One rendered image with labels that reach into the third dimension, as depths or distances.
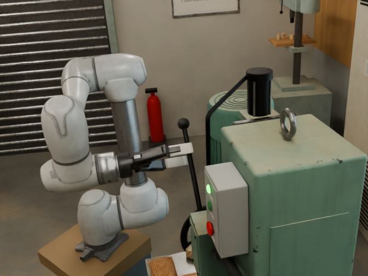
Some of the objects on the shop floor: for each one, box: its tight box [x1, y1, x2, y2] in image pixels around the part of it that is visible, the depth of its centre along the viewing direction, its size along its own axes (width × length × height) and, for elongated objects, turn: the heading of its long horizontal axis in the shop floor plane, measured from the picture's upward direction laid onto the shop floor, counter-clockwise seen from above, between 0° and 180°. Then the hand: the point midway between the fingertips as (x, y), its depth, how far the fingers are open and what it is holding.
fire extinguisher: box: [145, 88, 167, 148], centre depth 425 cm, size 18×19×60 cm
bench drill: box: [268, 0, 332, 128], centre depth 350 cm, size 48×62×158 cm
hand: (185, 154), depth 124 cm, fingers open, 13 cm apart
